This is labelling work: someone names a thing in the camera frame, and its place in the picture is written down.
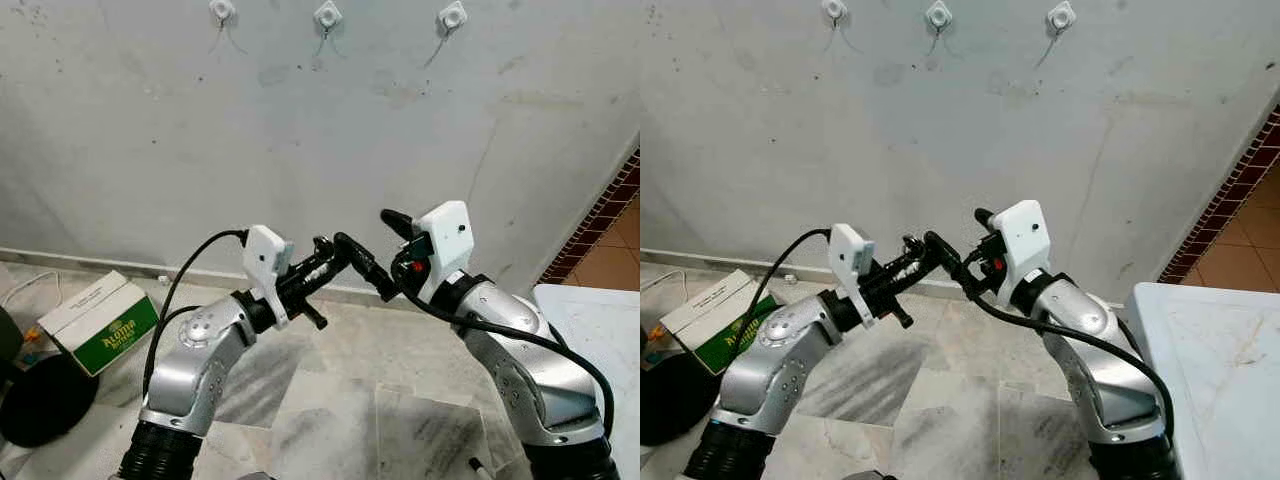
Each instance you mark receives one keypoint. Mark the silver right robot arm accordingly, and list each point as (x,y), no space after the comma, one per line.
(1100,360)
(530,370)

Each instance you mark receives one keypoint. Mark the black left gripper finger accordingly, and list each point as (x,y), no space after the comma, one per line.
(362,262)
(902,316)
(315,318)
(950,258)

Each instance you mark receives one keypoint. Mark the white square wall hook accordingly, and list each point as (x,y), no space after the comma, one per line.
(938,14)
(834,9)
(1061,15)
(452,15)
(222,9)
(328,15)

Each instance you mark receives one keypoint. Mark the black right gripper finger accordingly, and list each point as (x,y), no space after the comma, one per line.
(988,218)
(396,221)

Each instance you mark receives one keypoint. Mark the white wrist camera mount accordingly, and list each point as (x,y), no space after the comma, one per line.
(265,255)
(445,235)
(848,255)
(1025,235)

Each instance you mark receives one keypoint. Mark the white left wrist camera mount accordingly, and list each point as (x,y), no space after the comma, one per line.
(265,255)
(848,255)

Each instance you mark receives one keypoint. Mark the white marble table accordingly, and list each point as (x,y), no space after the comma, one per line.
(1220,380)
(600,330)

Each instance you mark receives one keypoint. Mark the black pedestal fan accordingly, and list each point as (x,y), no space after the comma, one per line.
(45,400)
(670,400)

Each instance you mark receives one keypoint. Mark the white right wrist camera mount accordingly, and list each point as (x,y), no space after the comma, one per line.
(1025,235)
(445,235)

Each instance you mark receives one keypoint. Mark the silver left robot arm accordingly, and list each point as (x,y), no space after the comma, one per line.
(770,370)
(195,365)

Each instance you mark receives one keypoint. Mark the green and white cardboard box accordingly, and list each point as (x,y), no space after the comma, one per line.
(700,310)
(105,330)

